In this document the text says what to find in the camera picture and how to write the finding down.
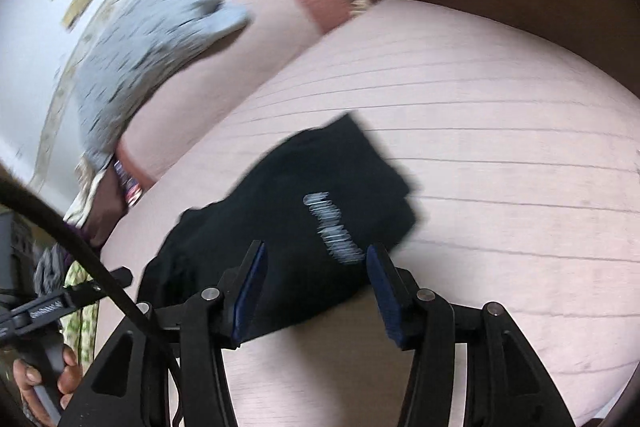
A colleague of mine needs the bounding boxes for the cream patterned cloth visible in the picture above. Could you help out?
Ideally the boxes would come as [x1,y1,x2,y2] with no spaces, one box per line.
[64,156,120,229]

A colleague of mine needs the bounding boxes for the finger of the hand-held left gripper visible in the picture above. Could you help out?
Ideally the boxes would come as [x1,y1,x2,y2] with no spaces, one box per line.
[65,268,134,309]

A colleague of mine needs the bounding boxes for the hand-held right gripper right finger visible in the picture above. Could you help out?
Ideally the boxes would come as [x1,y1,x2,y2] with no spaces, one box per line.
[366,243,576,427]

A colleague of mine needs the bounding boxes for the black cable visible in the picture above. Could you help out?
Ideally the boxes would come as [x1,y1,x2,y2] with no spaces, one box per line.
[0,167,183,427]

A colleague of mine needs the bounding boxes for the green patterned cloth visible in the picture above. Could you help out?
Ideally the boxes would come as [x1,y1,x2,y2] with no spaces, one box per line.
[61,258,102,364]

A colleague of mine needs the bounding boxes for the brown cushion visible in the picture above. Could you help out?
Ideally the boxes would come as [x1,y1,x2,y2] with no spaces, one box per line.
[84,172,132,250]

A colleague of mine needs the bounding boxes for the grey cloth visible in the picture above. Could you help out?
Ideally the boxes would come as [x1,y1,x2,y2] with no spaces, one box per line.
[34,246,70,294]

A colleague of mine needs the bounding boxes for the black pants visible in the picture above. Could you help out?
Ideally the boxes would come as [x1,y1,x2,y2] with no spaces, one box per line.
[137,112,418,343]

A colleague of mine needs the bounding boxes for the grey quilted blanket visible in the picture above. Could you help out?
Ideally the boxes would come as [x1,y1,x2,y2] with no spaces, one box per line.
[72,0,251,170]

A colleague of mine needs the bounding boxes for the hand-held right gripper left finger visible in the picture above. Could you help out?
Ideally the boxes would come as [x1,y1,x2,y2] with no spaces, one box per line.
[60,239,269,427]

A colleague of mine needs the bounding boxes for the small framed wall picture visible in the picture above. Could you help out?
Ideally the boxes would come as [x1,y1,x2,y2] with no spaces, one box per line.
[62,0,97,31]

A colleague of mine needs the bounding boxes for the beige tassel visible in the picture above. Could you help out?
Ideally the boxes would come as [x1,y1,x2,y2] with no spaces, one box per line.
[349,0,375,22]

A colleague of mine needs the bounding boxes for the person's left hand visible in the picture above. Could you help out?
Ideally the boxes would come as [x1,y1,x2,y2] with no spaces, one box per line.
[12,344,84,427]

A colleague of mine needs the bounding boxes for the colourful printed packet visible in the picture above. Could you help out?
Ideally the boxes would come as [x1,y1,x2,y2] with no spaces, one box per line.
[113,158,144,208]

